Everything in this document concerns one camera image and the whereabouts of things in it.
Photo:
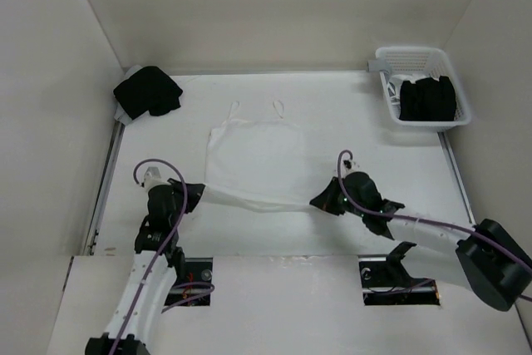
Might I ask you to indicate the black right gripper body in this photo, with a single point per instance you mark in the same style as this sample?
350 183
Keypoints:
334 204

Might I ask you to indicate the white tank top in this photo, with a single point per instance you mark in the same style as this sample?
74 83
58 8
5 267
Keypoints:
263 166

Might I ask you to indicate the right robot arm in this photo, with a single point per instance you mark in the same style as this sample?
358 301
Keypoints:
484 259

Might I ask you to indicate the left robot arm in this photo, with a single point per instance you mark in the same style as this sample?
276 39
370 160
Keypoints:
157 265

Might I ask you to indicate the black tank top in basket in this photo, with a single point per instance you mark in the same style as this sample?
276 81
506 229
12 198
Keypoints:
428 99

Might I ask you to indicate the folded black tank top stack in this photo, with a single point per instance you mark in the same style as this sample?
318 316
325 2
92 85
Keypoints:
150 90

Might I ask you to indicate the white garment in basket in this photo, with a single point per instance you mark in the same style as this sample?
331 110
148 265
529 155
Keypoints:
394 84

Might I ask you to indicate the white plastic laundry basket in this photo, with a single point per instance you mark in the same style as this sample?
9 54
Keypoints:
423 62

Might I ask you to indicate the grey clip on basket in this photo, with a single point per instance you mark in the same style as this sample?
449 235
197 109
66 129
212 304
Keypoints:
379 65

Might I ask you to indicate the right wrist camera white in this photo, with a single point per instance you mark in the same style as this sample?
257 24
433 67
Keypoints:
350 166

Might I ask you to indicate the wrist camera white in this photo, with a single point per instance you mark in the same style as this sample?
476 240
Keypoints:
151 176
350 166

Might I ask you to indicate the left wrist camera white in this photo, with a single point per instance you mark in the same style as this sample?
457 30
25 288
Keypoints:
151 176

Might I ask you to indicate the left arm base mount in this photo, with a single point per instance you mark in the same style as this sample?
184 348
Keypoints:
193 280

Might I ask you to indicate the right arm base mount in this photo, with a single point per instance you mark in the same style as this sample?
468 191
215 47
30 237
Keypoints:
385 281

